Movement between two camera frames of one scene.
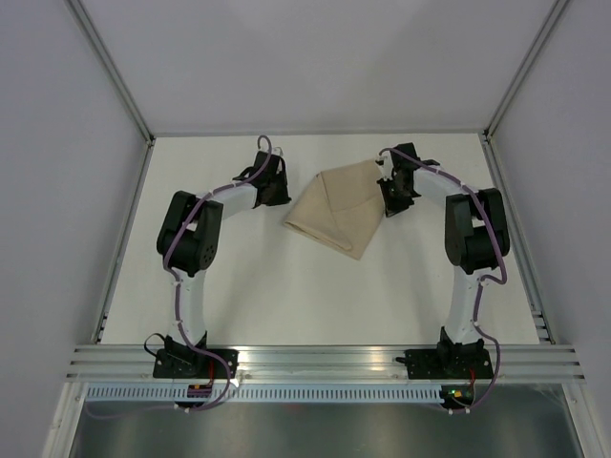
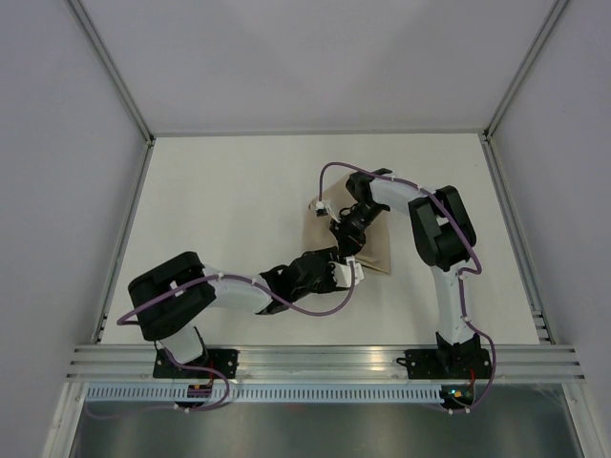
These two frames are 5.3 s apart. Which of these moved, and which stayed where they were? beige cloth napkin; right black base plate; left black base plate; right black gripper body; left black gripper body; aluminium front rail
Moved: right black gripper body; beige cloth napkin; left black gripper body
Stayed: left black base plate; right black base plate; aluminium front rail
